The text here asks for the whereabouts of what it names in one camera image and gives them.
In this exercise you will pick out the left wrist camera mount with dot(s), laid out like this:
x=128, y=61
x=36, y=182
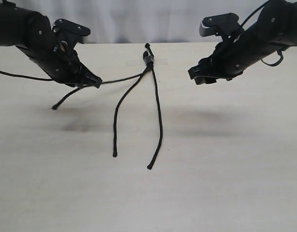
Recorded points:
x=70, y=32

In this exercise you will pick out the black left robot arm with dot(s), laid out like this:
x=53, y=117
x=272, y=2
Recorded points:
x=19, y=24

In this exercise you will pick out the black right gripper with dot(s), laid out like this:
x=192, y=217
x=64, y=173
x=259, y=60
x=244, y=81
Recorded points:
x=229, y=59

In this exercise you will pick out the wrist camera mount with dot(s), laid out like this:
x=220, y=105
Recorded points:
x=223, y=25
x=70, y=32

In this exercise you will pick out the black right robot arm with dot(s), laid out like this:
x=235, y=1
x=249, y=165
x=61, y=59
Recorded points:
x=274, y=32

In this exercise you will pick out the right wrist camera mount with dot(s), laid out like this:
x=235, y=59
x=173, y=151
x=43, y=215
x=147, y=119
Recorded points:
x=223, y=25

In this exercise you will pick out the white curtain backdrop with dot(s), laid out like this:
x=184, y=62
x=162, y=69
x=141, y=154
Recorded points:
x=139, y=21

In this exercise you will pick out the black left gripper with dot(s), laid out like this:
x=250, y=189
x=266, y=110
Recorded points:
x=59, y=61

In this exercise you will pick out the clear adhesive tape strip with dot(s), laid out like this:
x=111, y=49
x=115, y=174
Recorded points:
x=138, y=62

